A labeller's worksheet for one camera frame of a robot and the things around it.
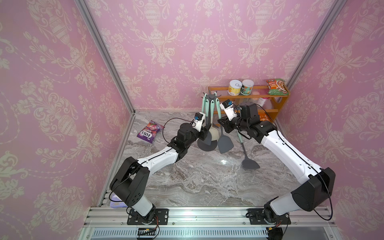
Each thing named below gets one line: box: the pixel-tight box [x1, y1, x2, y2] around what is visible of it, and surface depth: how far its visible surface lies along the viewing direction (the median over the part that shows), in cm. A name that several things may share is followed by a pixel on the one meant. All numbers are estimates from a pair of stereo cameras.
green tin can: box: [240, 79, 255, 96], surface depth 90 cm
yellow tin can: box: [227, 79, 243, 96], surface depth 89 cm
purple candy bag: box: [136, 120, 165, 144], surface depth 107 cm
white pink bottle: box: [256, 97, 270, 107], surface depth 99 cm
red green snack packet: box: [265, 78, 289, 96], surface depth 91 cm
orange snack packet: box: [258, 112, 271, 122], surface depth 114 cm
